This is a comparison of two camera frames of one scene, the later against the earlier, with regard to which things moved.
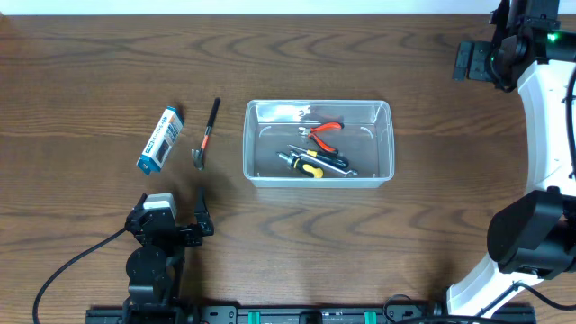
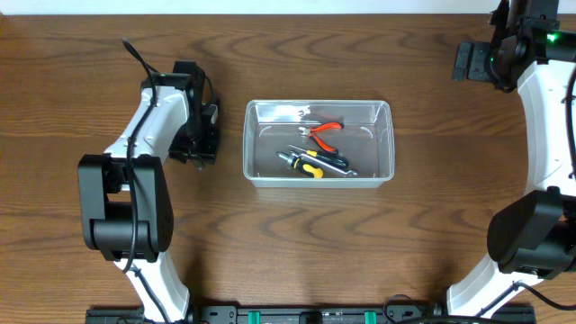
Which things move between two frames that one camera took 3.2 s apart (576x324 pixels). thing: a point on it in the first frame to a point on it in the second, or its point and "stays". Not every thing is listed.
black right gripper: x=478 y=68 stays
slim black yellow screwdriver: x=329 y=157 stays
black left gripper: x=194 y=238 to x=208 y=150
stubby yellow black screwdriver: x=302 y=164 stays
